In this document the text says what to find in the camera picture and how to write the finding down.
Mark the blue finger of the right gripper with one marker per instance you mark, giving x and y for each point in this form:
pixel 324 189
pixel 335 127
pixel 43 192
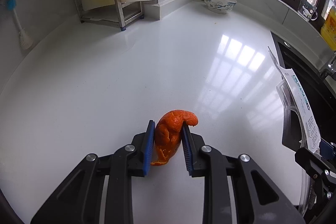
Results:
pixel 318 182
pixel 326 147

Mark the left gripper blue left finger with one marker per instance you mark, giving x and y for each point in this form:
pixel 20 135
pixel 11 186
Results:
pixel 147 147

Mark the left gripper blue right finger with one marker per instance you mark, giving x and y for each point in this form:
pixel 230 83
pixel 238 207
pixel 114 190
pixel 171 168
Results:
pixel 188 149

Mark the orange peel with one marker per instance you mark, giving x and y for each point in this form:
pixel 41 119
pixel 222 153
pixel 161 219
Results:
pixel 167 137

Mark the comb blister package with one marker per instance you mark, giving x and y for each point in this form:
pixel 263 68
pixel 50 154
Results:
pixel 293 97

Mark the black kitchen sink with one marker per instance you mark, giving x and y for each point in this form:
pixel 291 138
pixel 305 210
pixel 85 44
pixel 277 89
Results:
pixel 319 94

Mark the chrome kitchen faucet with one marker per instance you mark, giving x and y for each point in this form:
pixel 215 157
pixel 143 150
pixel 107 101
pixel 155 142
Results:
pixel 328 69

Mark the yellow oil bottle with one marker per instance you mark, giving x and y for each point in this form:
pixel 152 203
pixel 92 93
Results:
pixel 328 30

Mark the glass mug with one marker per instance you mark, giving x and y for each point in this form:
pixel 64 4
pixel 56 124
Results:
pixel 307 11

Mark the white blue ceramic bowl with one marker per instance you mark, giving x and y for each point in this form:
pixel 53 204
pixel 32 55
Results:
pixel 220 6

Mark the white bottle brush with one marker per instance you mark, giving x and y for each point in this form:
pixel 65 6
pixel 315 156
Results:
pixel 24 39

